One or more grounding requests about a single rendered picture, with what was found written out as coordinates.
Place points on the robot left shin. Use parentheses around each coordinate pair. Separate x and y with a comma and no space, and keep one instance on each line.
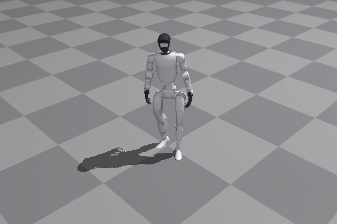
(179,134)

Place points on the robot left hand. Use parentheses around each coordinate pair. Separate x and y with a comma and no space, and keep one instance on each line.
(190,99)

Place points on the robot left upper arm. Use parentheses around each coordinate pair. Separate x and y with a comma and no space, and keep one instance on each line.
(180,57)

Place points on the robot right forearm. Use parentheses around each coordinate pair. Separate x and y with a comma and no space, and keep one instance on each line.
(147,84)

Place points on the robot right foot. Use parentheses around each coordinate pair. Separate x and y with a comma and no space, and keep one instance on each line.
(162,142)

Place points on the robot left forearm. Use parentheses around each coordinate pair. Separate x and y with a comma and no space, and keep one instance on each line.
(188,84)

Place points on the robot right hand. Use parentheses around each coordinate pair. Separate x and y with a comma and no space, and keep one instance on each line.
(146,96)

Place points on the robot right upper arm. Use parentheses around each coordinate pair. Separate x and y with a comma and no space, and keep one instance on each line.
(150,63)

